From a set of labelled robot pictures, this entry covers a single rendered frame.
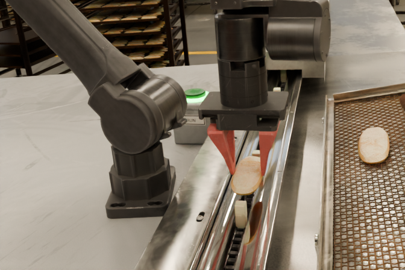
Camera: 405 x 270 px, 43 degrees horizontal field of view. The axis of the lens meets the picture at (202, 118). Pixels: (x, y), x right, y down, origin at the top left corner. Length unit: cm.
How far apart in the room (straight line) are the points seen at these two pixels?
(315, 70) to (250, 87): 50
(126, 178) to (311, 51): 31
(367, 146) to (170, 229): 27
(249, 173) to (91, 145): 39
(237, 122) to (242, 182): 8
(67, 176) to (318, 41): 48
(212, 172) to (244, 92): 16
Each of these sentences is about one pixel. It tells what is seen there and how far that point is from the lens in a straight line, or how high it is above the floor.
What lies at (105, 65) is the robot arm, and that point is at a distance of 67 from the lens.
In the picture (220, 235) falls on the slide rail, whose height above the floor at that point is 85.
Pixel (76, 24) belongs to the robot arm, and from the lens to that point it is 70.
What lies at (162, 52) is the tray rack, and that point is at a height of 46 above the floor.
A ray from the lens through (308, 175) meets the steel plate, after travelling 78.
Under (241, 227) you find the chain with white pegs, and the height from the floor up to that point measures 84.
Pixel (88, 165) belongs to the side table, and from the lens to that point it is 88.
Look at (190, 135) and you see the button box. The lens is 89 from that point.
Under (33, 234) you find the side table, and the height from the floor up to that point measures 82.
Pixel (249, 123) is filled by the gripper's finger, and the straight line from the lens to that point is 59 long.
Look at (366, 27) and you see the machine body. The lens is 174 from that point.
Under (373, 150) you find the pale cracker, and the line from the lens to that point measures 66.
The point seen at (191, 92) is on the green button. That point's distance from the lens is 89.
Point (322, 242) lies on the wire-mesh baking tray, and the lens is 52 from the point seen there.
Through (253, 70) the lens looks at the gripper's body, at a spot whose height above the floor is 102.
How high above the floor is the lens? 119
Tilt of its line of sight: 21 degrees down
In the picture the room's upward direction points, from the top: 5 degrees counter-clockwise
